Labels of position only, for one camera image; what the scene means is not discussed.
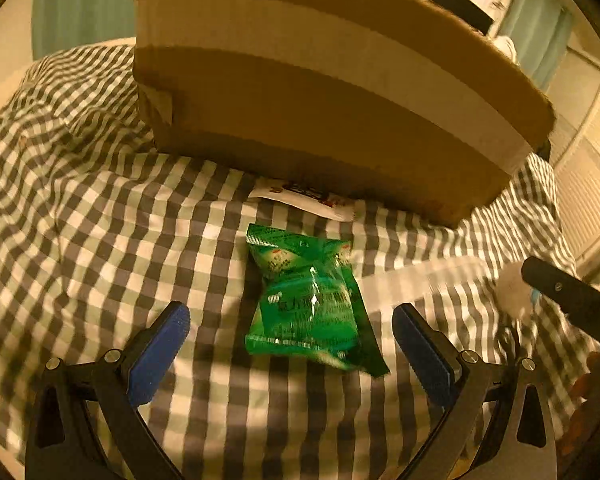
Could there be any green curtain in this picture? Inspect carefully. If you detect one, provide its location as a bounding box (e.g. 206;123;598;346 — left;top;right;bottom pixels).
500;0;573;91
32;0;141;58

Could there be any white red printed packet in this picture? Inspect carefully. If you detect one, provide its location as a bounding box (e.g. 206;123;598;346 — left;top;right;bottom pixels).
248;177;366;222

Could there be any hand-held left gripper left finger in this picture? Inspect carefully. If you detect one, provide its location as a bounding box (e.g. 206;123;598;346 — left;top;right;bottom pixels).
24;301;192;480

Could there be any person's right hand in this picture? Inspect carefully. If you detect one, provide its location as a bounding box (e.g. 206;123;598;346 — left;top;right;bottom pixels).
565;352;600;461

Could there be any white louvered wardrobe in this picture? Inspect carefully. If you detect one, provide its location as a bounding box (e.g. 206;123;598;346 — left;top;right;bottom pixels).
550;50;600;283

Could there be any brown cardboard box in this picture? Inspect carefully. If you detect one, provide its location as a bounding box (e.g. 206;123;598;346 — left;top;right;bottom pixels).
131;0;558;228

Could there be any green plastic packet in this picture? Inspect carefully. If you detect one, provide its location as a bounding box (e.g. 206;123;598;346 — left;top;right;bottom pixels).
244;222;392;377

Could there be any grey checkered blanket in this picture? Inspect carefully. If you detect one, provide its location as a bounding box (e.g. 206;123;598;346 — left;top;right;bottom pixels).
0;42;593;480

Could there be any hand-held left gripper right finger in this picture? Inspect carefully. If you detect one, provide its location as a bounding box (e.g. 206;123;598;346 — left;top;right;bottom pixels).
391;302;558;480

